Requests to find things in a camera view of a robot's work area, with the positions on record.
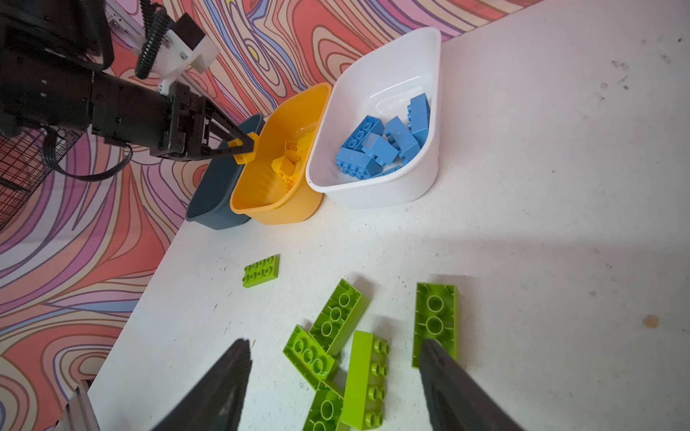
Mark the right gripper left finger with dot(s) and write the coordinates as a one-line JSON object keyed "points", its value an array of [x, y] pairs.
{"points": [[216, 401]]}

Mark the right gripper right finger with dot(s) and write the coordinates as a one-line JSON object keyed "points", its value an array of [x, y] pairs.
{"points": [[454, 400]]}

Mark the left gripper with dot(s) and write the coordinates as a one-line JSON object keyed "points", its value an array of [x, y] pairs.
{"points": [[172, 121]]}

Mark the yellow lego brick small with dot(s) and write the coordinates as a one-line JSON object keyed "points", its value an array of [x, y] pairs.
{"points": [[283, 167]]}

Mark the green lego brick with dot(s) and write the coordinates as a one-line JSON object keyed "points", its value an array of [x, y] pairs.
{"points": [[363, 406], [436, 317], [325, 411], [339, 317]]}

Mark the green lego brick low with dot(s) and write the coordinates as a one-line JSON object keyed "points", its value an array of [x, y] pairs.
{"points": [[309, 358]]}

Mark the green lego plate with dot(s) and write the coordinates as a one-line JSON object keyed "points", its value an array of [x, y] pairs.
{"points": [[262, 271]]}

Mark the blue lego brick lone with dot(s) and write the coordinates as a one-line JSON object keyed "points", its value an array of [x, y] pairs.
{"points": [[357, 164]]}

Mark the blue lego brick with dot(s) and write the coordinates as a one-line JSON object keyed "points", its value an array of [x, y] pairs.
{"points": [[370, 125], [379, 149], [419, 113], [389, 170], [401, 138]]}

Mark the yellow lego brick top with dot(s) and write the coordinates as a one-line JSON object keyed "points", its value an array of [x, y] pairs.
{"points": [[248, 151]]}

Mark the yellow lego brick mid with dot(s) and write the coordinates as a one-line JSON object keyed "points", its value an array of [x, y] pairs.
{"points": [[289, 182]]}

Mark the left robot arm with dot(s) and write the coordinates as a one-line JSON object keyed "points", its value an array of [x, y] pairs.
{"points": [[55, 57]]}

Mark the dark teal plastic bin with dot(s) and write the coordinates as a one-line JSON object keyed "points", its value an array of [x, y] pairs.
{"points": [[210, 203]]}

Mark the yellow plastic bin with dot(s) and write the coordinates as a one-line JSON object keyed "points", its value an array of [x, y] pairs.
{"points": [[260, 193]]}

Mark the green lego brick bottom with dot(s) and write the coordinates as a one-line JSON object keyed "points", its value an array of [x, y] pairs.
{"points": [[325, 411]]}

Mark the white plastic bin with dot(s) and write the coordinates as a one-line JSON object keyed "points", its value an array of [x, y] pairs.
{"points": [[381, 84]]}

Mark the left wire basket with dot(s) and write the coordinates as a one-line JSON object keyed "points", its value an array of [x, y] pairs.
{"points": [[26, 180]]}

